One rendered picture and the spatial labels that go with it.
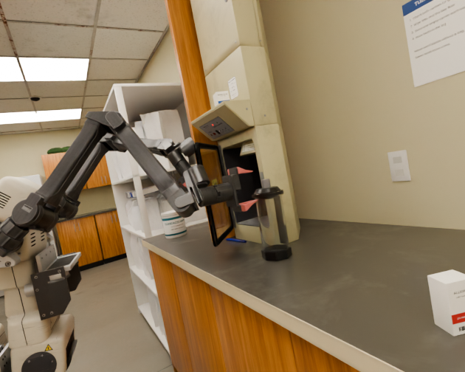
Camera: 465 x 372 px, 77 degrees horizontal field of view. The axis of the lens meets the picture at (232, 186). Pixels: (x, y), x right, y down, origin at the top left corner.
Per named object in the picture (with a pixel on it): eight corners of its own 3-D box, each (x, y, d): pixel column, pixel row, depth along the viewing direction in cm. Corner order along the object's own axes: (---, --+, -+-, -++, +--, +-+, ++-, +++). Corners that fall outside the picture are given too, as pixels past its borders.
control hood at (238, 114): (216, 141, 138) (212, 119, 137) (255, 125, 110) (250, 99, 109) (194, 144, 132) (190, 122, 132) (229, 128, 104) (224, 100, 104)
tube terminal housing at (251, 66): (276, 224, 153) (249, 77, 149) (323, 229, 125) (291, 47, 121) (235, 238, 140) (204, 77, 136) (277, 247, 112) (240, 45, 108)
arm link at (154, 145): (115, 153, 149) (100, 138, 141) (122, 144, 151) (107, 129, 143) (178, 162, 126) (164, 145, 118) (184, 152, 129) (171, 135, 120)
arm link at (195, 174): (183, 217, 92) (176, 209, 84) (172, 186, 96) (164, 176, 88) (218, 202, 93) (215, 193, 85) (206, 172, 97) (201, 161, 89)
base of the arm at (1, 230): (-7, 233, 93) (-25, 239, 82) (13, 213, 95) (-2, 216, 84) (17, 249, 95) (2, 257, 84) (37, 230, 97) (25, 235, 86)
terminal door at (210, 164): (233, 228, 139) (217, 145, 136) (215, 248, 109) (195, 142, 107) (232, 229, 139) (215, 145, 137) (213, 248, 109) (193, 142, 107)
